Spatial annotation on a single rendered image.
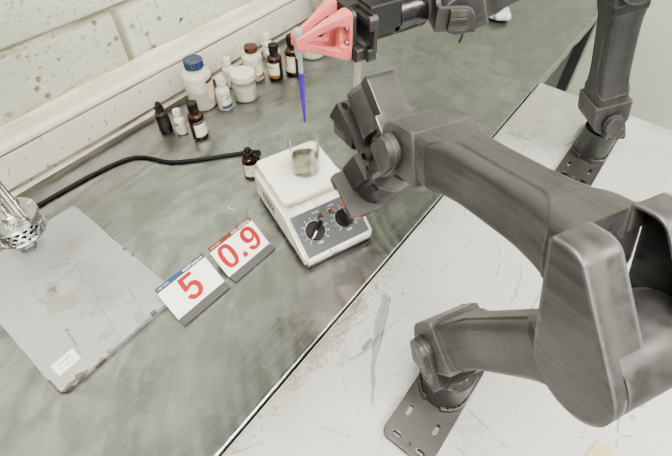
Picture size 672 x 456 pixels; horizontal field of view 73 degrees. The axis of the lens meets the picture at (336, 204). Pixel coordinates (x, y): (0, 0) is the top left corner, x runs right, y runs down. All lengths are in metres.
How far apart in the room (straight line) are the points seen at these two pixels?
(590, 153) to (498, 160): 0.66
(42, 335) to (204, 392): 0.26
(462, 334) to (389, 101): 0.26
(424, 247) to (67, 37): 0.76
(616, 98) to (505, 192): 0.61
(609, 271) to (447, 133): 0.19
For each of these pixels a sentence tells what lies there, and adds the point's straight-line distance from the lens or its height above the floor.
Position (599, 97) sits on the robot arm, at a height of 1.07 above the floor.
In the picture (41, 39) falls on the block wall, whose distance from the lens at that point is 1.02.
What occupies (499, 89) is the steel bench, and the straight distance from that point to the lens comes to 1.20.
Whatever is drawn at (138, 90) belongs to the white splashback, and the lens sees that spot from 1.08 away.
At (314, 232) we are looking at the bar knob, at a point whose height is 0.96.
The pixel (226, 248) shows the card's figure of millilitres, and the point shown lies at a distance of 0.77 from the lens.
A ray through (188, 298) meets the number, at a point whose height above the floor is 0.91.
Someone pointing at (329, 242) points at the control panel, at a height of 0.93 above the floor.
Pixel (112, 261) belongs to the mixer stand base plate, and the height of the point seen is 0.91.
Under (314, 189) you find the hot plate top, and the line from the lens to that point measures 0.76.
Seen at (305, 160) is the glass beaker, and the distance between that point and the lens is 0.74.
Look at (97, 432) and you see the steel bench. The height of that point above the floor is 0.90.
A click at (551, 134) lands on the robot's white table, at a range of 1.10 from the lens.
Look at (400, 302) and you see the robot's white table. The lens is 0.74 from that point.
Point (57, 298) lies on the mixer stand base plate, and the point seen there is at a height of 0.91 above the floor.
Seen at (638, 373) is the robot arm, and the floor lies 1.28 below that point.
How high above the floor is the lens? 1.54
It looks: 48 degrees down
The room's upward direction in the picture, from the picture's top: straight up
